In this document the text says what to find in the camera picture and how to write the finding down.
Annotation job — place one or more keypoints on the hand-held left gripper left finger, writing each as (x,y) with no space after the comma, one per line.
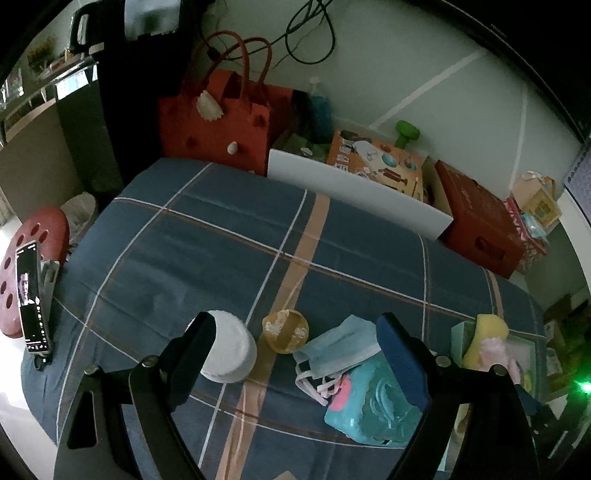
(194,350)

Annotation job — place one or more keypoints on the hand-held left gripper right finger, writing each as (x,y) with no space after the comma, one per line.
(401,360)

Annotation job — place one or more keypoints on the white round container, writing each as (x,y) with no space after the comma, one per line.
(231,346)

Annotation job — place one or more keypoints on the teal wipes packet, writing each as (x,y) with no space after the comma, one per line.
(369,406)

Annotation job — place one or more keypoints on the blue face mask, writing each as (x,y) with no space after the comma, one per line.
(337,346)

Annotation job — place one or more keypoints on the white tray with green rim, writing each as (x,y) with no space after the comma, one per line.
(531,350)

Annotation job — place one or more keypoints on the yellow and pink plush toy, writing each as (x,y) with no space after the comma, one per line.
(489,327)

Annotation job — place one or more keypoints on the yellow round ball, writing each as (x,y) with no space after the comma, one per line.
(286,330)

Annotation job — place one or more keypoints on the pink white cloth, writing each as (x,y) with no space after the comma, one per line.
(496,350)

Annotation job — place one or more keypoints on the blue plaid blanket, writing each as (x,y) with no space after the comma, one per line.
(184,240)

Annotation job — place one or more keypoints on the red cardboard box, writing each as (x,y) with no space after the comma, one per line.
(475,212)

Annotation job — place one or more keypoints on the small gift bags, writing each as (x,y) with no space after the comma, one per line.
(531,251)

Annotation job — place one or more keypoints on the black smartphone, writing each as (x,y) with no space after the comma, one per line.
(30,295)

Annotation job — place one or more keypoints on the white board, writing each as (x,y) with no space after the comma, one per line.
(351,194)

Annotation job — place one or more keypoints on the light blue wipes packet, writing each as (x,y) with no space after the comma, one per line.
(535,226)

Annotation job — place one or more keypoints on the red round stool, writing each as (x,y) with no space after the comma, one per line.
(41,226)

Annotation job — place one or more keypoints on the orange printed toy box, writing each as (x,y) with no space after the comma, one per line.
(369,157)

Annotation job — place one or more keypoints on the yellow gift bag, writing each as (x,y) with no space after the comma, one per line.
(540,201)

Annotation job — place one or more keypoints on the green dumbbell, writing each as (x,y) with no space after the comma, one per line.
(406,134)

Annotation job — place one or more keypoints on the red felt bag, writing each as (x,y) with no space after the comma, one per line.
(207,124)

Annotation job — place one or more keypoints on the dark cabinet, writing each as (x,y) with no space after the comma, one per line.
(83,138)

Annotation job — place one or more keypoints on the white perforated basket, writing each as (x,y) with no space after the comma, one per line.
(579,161)

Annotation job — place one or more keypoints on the blue bottle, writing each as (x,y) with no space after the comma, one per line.
(321,115)

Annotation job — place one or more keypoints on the black kettle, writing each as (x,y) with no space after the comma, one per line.
(83,30)

